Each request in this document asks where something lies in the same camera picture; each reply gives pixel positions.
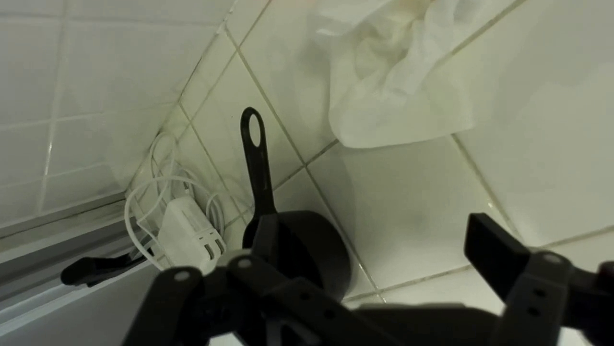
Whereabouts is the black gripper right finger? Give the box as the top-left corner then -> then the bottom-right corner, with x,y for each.
465,214 -> 614,346

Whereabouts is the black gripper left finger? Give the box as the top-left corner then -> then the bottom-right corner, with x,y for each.
225,214 -> 361,346

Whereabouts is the black measuring cup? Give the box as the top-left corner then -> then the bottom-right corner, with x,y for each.
240,106 -> 351,300

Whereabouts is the white power adapter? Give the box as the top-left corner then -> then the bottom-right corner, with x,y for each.
123,133 -> 229,276

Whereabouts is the crumpled white paper towel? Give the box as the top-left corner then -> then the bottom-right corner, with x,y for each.
311,0 -> 515,151

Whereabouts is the black window handle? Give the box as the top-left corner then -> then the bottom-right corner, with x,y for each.
60,254 -> 146,287

